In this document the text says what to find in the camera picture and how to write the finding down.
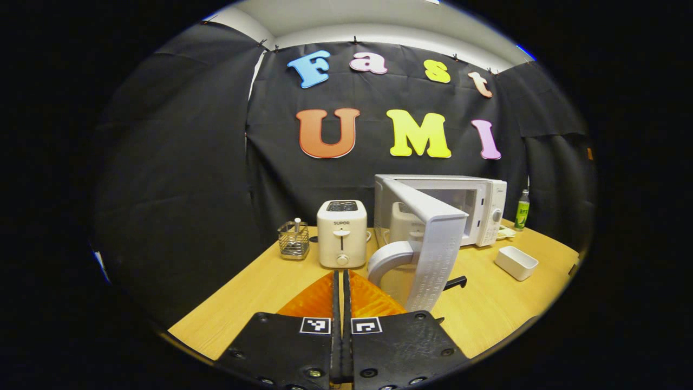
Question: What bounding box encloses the white rectangular dish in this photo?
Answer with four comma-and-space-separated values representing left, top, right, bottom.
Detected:
494, 245, 539, 282

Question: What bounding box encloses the black backdrop cloth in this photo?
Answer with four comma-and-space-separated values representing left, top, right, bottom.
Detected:
89, 22, 596, 326

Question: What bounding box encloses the white toaster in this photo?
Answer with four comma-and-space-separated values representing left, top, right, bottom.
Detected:
317, 199, 373, 269

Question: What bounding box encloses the green drink bottle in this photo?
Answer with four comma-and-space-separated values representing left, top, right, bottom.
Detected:
514, 189, 531, 232

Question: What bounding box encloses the white microwave oven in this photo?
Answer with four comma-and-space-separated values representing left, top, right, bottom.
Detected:
367, 174, 508, 313

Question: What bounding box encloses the metal wire basket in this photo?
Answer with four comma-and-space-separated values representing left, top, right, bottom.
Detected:
278, 218, 310, 261

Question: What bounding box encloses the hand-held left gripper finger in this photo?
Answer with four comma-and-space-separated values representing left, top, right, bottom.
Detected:
343, 269, 469, 390
214, 269, 344, 390

